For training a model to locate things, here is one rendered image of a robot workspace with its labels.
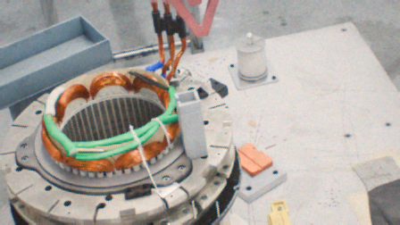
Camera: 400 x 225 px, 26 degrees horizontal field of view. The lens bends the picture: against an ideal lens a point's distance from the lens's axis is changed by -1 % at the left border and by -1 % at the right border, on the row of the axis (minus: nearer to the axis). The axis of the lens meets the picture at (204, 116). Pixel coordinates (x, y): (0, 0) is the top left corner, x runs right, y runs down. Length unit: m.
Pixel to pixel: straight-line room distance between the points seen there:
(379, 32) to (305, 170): 1.82
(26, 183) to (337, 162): 0.64
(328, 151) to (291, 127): 0.10
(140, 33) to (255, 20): 0.46
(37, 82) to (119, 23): 2.13
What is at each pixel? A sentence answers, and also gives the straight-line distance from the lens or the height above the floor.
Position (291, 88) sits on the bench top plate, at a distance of 1.75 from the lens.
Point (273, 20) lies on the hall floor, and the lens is 3.42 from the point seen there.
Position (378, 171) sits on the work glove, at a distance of 1.54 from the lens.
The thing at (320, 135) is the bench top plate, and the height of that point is 0.78.
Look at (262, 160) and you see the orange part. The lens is 1.55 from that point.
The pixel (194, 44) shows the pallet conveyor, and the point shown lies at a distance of 3.09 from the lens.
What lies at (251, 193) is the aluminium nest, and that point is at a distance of 1.50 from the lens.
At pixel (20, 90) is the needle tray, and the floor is 1.04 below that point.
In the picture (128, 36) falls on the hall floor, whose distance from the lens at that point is 3.45.
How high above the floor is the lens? 1.83
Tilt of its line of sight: 38 degrees down
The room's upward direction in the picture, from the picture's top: 8 degrees counter-clockwise
